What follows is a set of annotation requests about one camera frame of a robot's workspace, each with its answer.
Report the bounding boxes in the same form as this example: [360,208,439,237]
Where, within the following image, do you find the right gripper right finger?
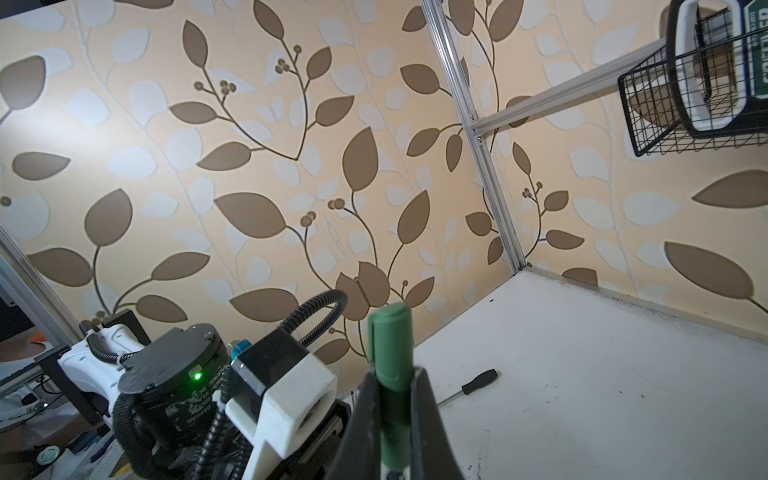
[410,367,464,480]

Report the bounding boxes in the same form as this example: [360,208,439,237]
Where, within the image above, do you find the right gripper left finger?
[325,372,381,480]

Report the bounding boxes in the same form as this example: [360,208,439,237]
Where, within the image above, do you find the green pen cap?
[368,302,414,478]

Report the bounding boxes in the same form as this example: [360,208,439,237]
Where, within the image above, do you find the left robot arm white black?
[55,289,350,479]

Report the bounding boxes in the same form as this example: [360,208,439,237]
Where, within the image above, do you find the black bit set case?
[666,1,767,139]

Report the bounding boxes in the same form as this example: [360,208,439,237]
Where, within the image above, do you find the black handled screwdriver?
[437,369,500,408]

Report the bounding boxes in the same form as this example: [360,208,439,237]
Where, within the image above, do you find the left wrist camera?
[225,329,337,479]

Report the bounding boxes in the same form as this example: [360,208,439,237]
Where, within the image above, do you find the aluminium frame rails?
[0,0,667,349]

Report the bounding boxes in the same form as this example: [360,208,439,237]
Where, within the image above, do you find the black wire basket back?
[618,5,767,157]

